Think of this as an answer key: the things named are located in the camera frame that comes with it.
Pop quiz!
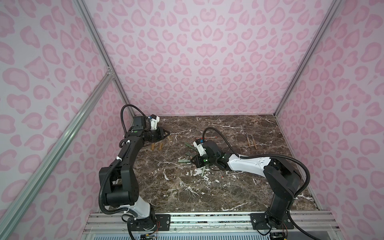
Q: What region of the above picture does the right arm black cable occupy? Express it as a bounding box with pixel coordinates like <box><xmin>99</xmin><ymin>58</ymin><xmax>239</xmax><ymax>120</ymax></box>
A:
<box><xmin>202</xmin><ymin>126</ymin><xmax>312</xmax><ymax>240</ymax></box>

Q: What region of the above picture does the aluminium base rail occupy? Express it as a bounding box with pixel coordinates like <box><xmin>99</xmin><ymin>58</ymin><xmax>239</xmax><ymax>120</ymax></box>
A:
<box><xmin>81</xmin><ymin>211</ymin><xmax>343</xmax><ymax>240</ymax></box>

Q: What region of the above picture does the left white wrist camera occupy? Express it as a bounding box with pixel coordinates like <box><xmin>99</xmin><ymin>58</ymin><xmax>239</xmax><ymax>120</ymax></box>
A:
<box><xmin>148</xmin><ymin>115</ymin><xmax>160</xmax><ymax>130</ymax></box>

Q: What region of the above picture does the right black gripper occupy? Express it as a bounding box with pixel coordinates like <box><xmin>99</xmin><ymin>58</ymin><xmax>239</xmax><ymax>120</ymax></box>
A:
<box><xmin>188</xmin><ymin>153</ymin><xmax>217</xmax><ymax>168</ymax></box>

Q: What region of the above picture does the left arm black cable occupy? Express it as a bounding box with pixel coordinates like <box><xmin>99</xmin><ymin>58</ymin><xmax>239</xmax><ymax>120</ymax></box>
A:
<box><xmin>98</xmin><ymin>103</ymin><xmax>149</xmax><ymax>215</ymax></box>

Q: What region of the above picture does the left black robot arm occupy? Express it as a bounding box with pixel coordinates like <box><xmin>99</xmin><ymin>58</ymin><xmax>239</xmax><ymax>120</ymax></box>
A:
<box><xmin>98</xmin><ymin>115</ymin><xmax>170</xmax><ymax>231</ymax></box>

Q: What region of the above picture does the diagonal aluminium frame bar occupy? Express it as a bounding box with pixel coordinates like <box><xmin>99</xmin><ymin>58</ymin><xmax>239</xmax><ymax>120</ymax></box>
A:
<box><xmin>1</xmin><ymin>72</ymin><xmax>115</xmax><ymax>240</ymax></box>

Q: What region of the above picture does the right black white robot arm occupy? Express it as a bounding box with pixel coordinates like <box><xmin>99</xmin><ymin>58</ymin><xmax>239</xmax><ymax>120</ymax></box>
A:
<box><xmin>191</xmin><ymin>140</ymin><xmax>308</xmax><ymax>230</ymax></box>

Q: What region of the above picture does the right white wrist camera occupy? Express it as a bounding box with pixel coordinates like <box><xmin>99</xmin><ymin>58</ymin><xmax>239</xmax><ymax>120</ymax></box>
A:
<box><xmin>193</xmin><ymin>138</ymin><xmax>207</xmax><ymax>157</ymax></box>

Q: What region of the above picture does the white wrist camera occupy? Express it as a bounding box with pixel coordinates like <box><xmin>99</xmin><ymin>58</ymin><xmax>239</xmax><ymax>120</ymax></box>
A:
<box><xmin>148</xmin><ymin>115</ymin><xmax>160</xmax><ymax>130</ymax></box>
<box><xmin>193</xmin><ymin>138</ymin><xmax>207</xmax><ymax>157</ymax></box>

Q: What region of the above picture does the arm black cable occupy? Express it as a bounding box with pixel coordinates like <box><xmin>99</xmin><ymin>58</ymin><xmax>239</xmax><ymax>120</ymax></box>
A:
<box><xmin>202</xmin><ymin>126</ymin><xmax>312</xmax><ymax>240</ymax></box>
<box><xmin>98</xmin><ymin>103</ymin><xmax>149</xmax><ymax>215</ymax></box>

